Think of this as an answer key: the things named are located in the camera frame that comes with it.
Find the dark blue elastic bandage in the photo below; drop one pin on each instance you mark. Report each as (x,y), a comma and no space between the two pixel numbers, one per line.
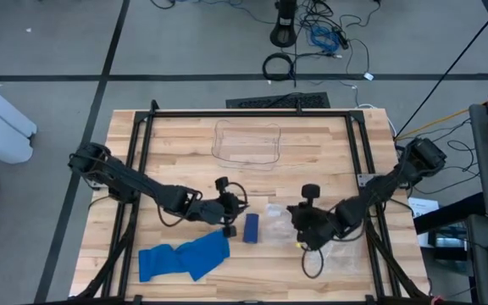
(251,229)

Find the grey electronics box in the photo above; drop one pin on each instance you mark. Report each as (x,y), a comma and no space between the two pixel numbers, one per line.
(447,241)

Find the black aluminium table frame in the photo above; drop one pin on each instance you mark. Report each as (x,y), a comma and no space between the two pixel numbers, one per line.
(248,113)

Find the black keyboard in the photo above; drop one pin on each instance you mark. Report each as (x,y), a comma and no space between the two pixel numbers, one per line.
(278,101)

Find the small clear zip bag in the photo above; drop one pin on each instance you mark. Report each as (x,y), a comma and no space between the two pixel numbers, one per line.
(278,224)

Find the small white tag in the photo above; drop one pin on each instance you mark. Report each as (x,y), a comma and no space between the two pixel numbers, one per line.
(368,76)

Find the bright blue elastic bandage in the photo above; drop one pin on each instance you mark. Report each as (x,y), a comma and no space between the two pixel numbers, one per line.
(193,258)

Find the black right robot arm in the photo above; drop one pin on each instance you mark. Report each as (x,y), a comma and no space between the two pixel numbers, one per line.
(384,186)

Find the yellow tape tag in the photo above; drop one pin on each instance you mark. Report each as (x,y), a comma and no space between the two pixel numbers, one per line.
(298,245)

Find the black floor stand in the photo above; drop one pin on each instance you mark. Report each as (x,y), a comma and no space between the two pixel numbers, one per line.
(284,34)

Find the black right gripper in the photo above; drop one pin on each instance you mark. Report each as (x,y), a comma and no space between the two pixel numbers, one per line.
(318,224)

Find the clear plastic container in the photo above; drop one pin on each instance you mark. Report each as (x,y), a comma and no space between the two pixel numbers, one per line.
(246,146)

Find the large clear plastic bag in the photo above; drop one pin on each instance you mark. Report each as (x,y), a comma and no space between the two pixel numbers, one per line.
(347,254)

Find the white paper sheet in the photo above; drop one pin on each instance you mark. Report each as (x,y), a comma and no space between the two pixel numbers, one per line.
(424,208)

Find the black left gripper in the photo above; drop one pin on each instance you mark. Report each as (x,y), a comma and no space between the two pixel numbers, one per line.
(214,212)

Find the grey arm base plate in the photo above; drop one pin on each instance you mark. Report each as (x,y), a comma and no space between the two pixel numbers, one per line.
(364,179)

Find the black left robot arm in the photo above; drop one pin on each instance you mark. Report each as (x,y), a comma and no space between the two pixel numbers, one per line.
(134,182)

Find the dark cart beam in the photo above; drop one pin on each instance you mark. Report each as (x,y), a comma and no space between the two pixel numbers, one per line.
(447,214)

